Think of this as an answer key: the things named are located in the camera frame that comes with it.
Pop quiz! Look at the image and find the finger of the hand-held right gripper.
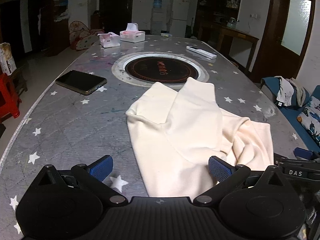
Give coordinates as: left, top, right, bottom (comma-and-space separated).
294, 147, 320, 161

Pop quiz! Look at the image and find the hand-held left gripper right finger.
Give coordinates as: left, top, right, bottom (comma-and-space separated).
192, 155, 292, 207

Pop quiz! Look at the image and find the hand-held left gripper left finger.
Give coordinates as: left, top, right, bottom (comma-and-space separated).
31, 155, 128, 207

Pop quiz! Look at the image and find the cream white garment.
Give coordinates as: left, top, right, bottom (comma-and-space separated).
125, 77, 275, 198

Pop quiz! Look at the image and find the leaf-patterned cushion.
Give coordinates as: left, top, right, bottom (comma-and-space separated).
296, 96, 320, 148

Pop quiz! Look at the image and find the grey star-printed tablecloth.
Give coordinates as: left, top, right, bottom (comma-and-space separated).
0, 34, 308, 240

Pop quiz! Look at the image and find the grey beige cloth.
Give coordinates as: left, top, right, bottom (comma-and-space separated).
287, 79, 310, 108

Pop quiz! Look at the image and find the spotted white cloth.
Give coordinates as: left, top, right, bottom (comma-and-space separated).
275, 76, 298, 107

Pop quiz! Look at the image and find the blue sofa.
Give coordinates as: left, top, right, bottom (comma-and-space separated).
260, 76, 320, 153

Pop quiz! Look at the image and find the dark smartphone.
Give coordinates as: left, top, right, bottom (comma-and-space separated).
55, 70, 107, 96

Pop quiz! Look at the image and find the round built-in induction cooker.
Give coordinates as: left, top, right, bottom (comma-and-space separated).
111, 52, 209, 88

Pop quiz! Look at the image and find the brown door with frosted glass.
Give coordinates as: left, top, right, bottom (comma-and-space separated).
250, 0, 317, 83

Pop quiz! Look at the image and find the red plastic stool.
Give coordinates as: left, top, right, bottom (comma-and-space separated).
0, 73, 21, 124

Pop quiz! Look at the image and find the white remote control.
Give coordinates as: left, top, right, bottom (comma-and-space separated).
186, 46, 217, 59

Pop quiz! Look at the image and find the white soft tissue pack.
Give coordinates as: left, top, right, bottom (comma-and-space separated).
97, 32, 121, 48

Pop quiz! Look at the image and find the pink patterned play tent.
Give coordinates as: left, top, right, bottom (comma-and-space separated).
69, 21, 105, 50

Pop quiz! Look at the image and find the white tissue box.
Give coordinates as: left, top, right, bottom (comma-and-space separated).
120, 23, 146, 43

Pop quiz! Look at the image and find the brown wooden desk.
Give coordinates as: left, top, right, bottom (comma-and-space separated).
197, 21, 260, 75

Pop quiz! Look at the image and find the paper bag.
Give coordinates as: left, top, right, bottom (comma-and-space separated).
0, 42, 17, 76

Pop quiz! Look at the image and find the glass jar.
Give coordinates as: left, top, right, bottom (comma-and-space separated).
226, 17, 240, 28

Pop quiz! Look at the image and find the dark shelf with clutter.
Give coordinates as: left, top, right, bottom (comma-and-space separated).
27, 0, 69, 57

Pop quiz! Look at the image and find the white water dispenser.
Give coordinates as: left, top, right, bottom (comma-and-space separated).
151, 7, 167, 35

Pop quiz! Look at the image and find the white refrigerator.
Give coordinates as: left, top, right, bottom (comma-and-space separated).
170, 0, 192, 38

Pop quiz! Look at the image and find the dark wooden door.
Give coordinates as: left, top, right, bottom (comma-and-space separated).
99, 0, 135, 34

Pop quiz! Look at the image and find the dark wooden bookshelf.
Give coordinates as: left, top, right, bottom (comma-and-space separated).
194, 0, 243, 43

